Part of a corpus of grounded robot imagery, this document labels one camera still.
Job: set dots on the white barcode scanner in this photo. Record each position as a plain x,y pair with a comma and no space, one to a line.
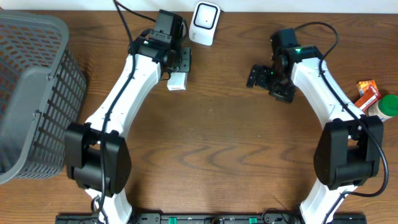
204,21

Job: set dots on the white Panadol medicine box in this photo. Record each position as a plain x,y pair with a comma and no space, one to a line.
177,81

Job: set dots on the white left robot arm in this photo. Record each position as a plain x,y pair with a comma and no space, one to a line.
97,157

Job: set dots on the orange Kleenex tissue pack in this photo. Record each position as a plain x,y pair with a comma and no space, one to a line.
363,86

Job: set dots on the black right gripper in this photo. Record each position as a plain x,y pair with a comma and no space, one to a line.
285,95

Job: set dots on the green lid jar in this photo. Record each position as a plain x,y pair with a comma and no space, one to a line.
385,108

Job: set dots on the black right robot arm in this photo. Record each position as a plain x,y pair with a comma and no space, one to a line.
349,159

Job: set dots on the grey plastic basket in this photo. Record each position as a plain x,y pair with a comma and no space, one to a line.
42,91

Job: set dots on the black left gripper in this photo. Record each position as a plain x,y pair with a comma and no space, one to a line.
182,56

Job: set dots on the orange snack packet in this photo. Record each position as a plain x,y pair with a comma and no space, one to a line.
370,96

